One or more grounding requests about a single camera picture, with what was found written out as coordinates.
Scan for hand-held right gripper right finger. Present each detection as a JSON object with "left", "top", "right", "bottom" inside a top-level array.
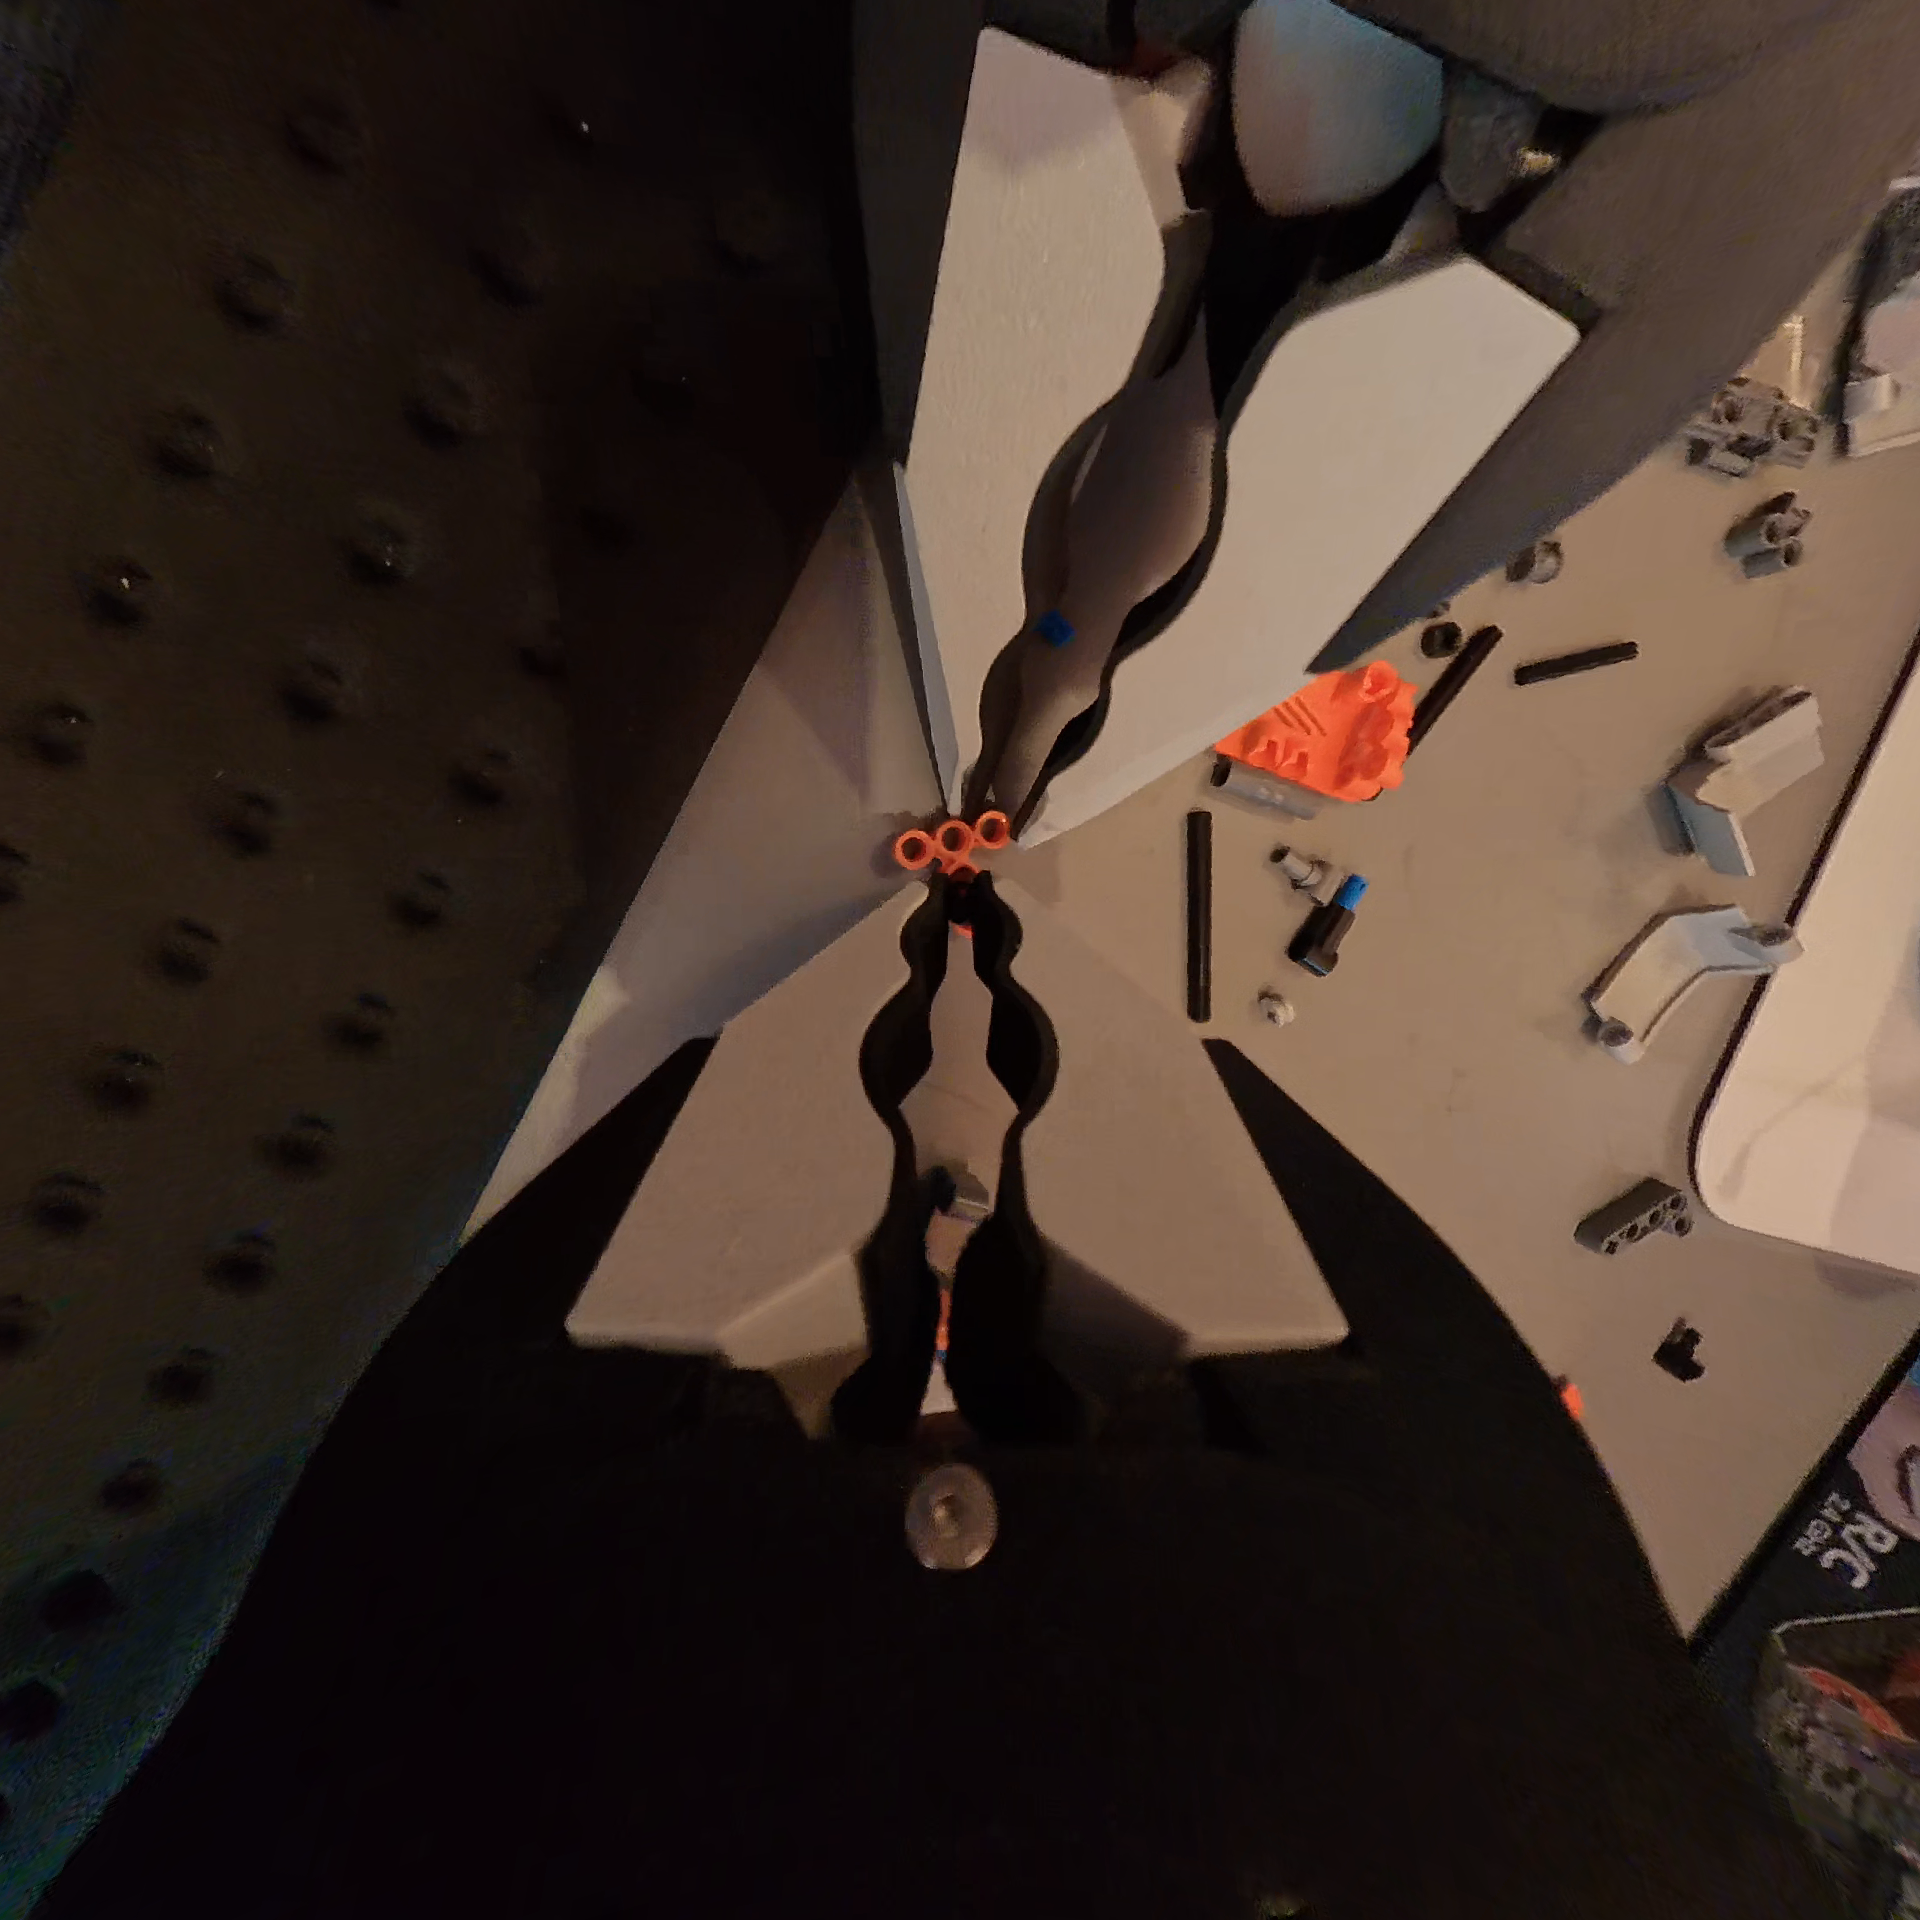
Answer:
[{"left": 976, "top": 879, "right": 1346, "bottom": 1367}]

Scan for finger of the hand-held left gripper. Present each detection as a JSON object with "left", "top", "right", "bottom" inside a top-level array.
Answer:
[
  {"left": 891, "top": 28, "right": 1217, "bottom": 841},
  {"left": 1013, "top": 252, "right": 1587, "bottom": 849}
]

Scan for dark grey short beam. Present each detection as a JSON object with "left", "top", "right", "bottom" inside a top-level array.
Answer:
[{"left": 1574, "top": 1178, "right": 1696, "bottom": 1257}]

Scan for white book stand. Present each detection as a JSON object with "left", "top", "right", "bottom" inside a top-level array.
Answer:
[{"left": 1690, "top": 632, "right": 1920, "bottom": 1281}]

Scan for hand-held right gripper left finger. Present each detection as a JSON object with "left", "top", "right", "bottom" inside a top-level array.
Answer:
[{"left": 567, "top": 884, "right": 943, "bottom": 1443}]

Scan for grey block piece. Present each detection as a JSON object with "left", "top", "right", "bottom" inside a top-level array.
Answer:
[{"left": 1661, "top": 687, "right": 1826, "bottom": 881}]

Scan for orange t-shaped beam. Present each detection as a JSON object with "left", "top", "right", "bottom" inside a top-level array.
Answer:
[{"left": 891, "top": 807, "right": 1018, "bottom": 940}]

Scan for scattered small black grey pieces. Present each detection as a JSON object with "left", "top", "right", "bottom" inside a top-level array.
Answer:
[{"left": 1208, "top": 375, "right": 1826, "bottom": 903}]

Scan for blue toy cardboard box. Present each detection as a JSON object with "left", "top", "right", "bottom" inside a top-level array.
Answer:
[{"left": 1696, "top": 1352, "right": 1920, "bottom": 1920}]

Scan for black connector with blue pin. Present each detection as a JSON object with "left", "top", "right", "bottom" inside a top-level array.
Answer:
[{"left": 1286, "top": 872, "right": 1371, "bottom": 979}]

